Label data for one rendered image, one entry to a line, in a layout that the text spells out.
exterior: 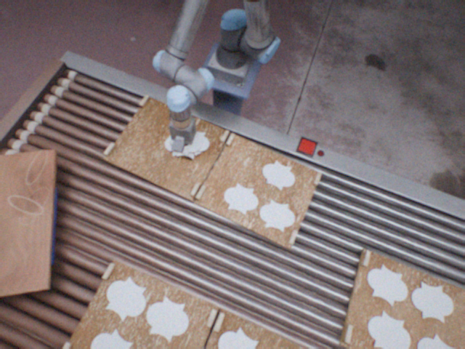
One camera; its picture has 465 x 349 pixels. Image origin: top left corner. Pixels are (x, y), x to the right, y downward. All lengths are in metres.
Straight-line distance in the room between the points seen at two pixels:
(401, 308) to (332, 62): 2.20
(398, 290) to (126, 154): 1.15
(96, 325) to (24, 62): 2.42
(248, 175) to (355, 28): 2.35
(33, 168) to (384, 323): 1.35
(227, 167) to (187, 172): 0.17
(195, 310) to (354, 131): 1.96
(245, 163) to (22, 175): 0.83
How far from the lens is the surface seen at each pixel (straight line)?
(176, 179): 1.36
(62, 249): 1.40
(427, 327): 1.45
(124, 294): 1.28
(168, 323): 1.25
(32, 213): 1.35
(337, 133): 2.72
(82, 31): 3.33
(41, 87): 1.73
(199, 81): 1.19
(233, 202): 1.31
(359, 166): 1.54
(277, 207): 1.33
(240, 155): 1.40
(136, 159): 1.42
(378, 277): 1.38
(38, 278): 1.28
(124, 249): 1.33
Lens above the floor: 2.19
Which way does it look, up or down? 66 degrees down
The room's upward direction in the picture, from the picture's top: 7 degrees clockwise
